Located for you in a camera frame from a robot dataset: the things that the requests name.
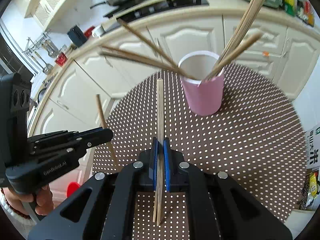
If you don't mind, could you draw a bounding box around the black induction cooker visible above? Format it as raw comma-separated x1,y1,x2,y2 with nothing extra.
103,0,153,18

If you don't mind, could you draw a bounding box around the sliding window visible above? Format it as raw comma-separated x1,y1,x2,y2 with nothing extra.
0,37,33,78

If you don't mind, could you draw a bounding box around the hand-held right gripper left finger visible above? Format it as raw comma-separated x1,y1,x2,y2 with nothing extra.
27,137,159,240

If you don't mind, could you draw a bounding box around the red bead bracelet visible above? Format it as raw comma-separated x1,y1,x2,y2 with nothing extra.
0,187,31,221

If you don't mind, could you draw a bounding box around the black glass gas stove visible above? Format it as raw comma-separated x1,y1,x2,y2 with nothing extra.
111,0,210,28

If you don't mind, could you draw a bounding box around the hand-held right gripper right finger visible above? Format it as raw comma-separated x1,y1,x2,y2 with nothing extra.
163,138,293,240

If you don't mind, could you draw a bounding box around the single light wooden chopstick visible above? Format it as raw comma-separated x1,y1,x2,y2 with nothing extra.
96,94,118,168
153,78,165,225

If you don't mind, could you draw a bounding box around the white rice bag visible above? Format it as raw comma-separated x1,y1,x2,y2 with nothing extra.
305,123,320,167

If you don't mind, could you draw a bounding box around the black electric kettle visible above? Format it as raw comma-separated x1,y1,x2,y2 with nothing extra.
67,25,89,48

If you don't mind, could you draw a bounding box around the steel sink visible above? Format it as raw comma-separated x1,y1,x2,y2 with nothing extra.
29,80,48,113

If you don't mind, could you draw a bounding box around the red round plastic object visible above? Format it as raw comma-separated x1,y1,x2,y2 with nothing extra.
67,182,81,198

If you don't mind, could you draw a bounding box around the dark printed food bag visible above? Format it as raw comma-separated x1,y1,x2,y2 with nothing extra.
298,168,320,211

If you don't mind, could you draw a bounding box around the brown polka dot tablecloth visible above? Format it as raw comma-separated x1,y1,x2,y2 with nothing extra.
91,63,308,240

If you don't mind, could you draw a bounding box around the white mug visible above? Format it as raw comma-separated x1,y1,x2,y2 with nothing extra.
92,24,106,38

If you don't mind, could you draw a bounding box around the pink cup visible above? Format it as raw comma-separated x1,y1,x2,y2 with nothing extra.
178,50,225,117

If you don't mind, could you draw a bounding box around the person's left hand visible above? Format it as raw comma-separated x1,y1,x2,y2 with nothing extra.
34,185,55,216

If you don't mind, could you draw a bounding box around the hanging steel spatula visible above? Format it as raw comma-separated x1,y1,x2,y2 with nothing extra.
32,52,53,74

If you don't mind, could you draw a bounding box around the group of wooden chopsticks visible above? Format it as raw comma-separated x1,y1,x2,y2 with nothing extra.
99,0,267,82

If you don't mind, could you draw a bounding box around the dark sauce bottle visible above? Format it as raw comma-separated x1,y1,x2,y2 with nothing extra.
297,0,309,21

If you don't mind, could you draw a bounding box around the red paper bucket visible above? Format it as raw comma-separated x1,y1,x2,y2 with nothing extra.
55,53,68,67

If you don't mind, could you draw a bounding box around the beige kitchen countertop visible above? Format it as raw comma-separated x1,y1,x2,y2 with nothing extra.
26,0,320,131

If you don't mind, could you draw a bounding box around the cream lattice door cabinet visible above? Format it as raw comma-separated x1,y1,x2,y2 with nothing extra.
23,0,92,33

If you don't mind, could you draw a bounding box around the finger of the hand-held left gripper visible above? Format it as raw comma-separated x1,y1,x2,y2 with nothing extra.
27,129,105,147
27,128,114,164

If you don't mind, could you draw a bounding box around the metal wall rack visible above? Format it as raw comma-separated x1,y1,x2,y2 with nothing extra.
23,32,52,56

